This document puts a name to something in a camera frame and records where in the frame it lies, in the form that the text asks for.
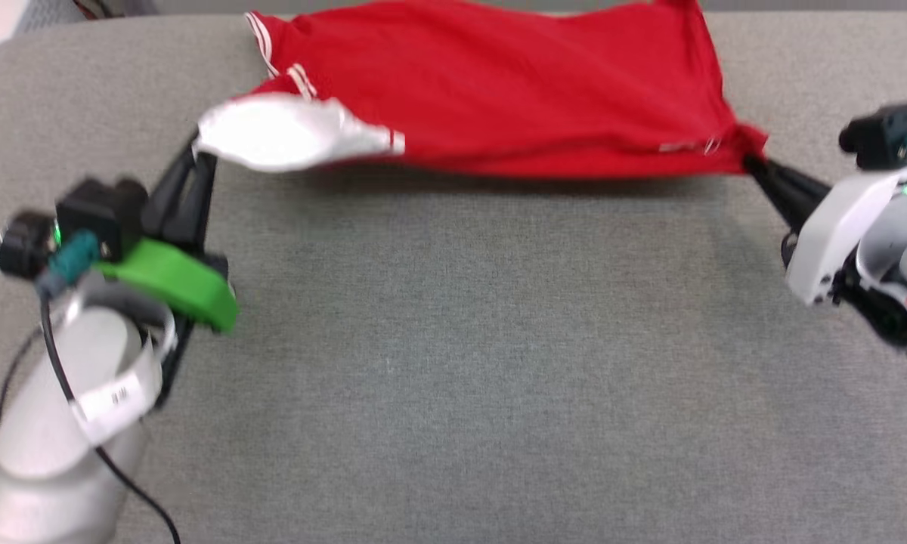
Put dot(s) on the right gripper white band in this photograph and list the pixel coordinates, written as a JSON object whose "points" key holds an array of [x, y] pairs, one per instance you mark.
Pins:
{"points": [[831, 234]]}

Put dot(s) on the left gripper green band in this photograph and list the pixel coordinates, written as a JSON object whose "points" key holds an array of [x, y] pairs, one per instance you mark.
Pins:
{"points": [[181, 283]]}

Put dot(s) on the red basketball jersey white sleeves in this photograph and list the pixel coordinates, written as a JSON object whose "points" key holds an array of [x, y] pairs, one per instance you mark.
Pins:
{"points": [[499, 91]]}

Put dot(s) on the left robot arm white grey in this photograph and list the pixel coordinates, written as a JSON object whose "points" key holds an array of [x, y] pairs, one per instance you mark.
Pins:
{"points": [[53, 423]]}

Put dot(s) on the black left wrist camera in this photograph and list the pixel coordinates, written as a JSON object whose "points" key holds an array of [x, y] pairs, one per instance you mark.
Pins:
{"points": [[98, 215]]}

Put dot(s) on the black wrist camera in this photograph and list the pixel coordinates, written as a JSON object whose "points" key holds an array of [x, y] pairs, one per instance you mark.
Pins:
{"points": [[888, 132], [98, 215]]}

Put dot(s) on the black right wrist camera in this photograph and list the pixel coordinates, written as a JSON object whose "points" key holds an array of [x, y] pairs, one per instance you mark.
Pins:
{"points": [[888, 132]]}

